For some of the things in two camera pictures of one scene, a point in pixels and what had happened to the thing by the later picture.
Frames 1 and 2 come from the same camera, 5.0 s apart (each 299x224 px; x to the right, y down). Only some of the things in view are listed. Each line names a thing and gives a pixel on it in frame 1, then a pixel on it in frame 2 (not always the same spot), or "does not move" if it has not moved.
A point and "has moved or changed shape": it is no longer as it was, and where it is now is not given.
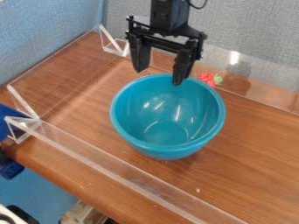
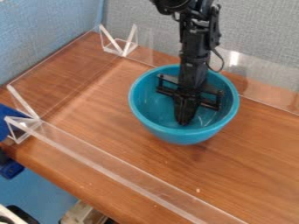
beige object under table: (81, 213) does not move
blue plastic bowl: (171, 121) has moved or changed shape
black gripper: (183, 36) to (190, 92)
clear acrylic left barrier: (53, 79) does not move
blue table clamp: (9, 169) does not move
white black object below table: (12, 214) does not move
